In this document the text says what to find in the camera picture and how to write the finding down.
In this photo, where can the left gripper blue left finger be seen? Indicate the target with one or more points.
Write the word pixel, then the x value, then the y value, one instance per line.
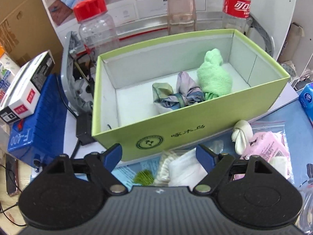
pixel 100 167

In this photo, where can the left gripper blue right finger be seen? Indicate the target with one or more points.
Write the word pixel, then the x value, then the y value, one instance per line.
pixel 217 167

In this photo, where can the white cloth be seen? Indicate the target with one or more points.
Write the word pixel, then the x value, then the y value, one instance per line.
pixel 186 171

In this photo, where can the white knotted sock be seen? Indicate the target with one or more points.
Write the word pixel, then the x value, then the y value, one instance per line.
pixel 241 134

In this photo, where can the beige knitted cloth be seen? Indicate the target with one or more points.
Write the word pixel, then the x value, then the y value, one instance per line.
pixel 162 177

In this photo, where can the pink packaged cloth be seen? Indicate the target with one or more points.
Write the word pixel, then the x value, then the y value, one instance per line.
pixel 269 141

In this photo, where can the grey blue patterned cloth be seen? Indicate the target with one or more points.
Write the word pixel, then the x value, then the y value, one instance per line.
pixel 187 93

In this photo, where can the green towel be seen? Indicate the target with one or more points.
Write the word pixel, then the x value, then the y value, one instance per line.
pixel 213 79

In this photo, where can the green scrub pad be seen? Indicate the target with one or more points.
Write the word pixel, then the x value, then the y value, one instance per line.
pixel 144 178

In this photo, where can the blue sealer machine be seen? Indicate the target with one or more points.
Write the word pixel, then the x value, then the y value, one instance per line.
pixel 39 138

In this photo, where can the green cardboard box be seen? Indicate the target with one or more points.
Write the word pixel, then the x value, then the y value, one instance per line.
pixel 123 109

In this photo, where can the blue table cloth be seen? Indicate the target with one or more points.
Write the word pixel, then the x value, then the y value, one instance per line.
pixel 299 136

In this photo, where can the pink smartphone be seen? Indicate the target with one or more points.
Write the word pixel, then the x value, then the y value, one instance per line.
pixel 12 184

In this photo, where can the black white small carton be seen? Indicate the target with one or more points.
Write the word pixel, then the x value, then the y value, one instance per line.
pixel 22 96

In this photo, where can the blue tissue pack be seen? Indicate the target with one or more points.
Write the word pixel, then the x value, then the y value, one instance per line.
pixel 306 101

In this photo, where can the red cap clear jar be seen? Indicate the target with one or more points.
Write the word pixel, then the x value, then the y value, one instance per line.
pixel 97 29

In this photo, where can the cola plastic bottle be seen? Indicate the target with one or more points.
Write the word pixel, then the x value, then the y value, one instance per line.
pixel 236 14

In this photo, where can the grey metal sealer frame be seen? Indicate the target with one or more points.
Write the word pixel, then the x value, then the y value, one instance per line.
pixel 72 74

